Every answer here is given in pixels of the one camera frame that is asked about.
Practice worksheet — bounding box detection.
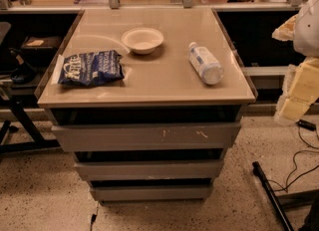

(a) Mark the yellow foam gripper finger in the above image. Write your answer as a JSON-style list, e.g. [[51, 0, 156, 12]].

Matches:
[[274, 58, 319, 125]]

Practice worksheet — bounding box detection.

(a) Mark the grey drawer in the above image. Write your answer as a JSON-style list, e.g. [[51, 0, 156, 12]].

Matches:
[[90, 185, 212, 201], [75, 160, 223, 181], [52, 122, 241, 152]]

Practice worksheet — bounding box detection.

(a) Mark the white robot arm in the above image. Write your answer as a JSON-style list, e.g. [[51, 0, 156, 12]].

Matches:
[[272, 0, 319, 125]]

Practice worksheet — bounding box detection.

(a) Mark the grey top drawer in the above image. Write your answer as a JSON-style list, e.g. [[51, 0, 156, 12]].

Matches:
[[52, 122, 241, 152]]

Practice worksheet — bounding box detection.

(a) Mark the grey bottom drawer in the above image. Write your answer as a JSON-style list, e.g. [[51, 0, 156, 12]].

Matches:
[[90, 185, 212, 201]]

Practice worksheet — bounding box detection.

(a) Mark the black power adapter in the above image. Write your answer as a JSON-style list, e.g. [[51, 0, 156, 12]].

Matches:
[[297, 119, 316, 131]]

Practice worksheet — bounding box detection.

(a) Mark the black tripod leg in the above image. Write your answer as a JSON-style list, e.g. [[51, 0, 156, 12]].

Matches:
[[252, 161, 294, 231]]

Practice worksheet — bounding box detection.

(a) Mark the white plastic bottle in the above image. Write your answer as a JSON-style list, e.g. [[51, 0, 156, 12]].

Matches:
[[188, 42, 223, 86]]

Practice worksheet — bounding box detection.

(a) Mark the white paper bowl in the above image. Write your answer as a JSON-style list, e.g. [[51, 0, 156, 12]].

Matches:
[[122, 28, 163, 55]]

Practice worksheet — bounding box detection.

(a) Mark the blue chip bag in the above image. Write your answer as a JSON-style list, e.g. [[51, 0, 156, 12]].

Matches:
[[51, 50, 125, 87]]

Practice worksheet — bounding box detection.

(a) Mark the black floor cable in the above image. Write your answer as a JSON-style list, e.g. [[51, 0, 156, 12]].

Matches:
[[267, 126, 319, 193]]

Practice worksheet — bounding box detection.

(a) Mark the black cable under cabinet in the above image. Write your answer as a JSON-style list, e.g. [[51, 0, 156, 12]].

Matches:
[[89, 202, 100, 231]]

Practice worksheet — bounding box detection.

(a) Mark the black stand frame left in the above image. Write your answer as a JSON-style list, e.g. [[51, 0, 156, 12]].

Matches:
[[0, 86, 60, 153]]

